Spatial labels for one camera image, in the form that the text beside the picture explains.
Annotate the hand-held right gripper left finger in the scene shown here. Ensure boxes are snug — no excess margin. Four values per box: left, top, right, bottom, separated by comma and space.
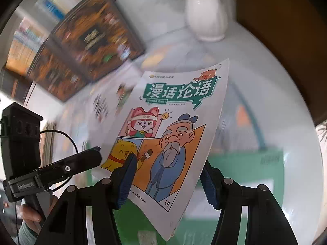
34, 153, 138, 245

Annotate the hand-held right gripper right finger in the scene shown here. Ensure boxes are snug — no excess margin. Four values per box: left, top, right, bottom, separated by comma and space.
199, 159, 298, 245

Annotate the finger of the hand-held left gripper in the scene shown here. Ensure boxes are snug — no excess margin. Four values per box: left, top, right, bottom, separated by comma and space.
52, 147, 102, 182

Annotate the stack of books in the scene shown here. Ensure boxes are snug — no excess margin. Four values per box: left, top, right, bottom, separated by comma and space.
41, 80, 137, 165

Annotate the dark green storybook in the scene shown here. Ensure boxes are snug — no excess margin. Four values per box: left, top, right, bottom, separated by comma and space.
110, 147, 285, 245

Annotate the white blue-robed elder comic book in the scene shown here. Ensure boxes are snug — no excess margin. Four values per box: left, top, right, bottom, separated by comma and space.
91, 58, 230, 242

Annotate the row of orange books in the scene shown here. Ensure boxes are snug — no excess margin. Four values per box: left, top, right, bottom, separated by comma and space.
5, 18, 52, 74

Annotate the row of white blue books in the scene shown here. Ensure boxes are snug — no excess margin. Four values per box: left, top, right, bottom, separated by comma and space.
38, 0, 87, 21

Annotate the person's left hand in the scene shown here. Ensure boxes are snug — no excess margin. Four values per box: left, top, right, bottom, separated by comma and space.
22, 195, 58, 235

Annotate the dark boxed book set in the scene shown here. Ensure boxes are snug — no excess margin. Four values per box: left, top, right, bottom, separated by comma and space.
0, 69, 34, 102

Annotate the dark ornate encyclopedia book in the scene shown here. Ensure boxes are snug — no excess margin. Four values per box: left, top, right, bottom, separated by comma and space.
50, 0, 146, 82
26, 42, 88, 102

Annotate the brown wooden cabinet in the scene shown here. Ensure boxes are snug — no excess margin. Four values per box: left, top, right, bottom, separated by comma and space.
234, 0, 327, 125

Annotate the white ribbed vase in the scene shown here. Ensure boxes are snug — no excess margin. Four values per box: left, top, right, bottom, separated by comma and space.
185, 0, 229, 42

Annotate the black cable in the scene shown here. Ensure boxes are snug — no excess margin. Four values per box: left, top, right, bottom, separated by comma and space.
38, 130, 79, 157

